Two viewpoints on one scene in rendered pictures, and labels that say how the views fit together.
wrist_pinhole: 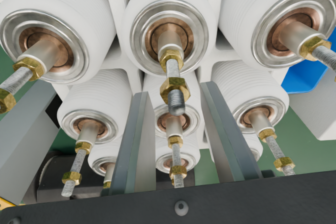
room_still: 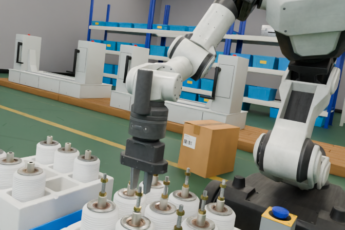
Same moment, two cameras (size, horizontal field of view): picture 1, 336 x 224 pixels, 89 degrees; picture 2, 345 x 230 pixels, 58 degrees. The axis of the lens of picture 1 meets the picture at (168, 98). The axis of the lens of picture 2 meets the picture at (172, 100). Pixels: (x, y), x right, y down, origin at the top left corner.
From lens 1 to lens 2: 71 cm
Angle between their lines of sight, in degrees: 50
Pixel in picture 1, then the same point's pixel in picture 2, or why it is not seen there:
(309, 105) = not seen: hidden behind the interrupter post
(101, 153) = (215, 217)
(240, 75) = (123, 213)
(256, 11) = (106, 215)
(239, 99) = (131, 201)
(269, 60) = (112, 204)
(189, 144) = (170, 200)
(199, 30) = (124, 218)
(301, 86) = not seen: hidden behind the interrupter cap
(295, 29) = (101, 203)
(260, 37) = (110, 209)
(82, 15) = not seen: outside the picture
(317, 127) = (109, 184)
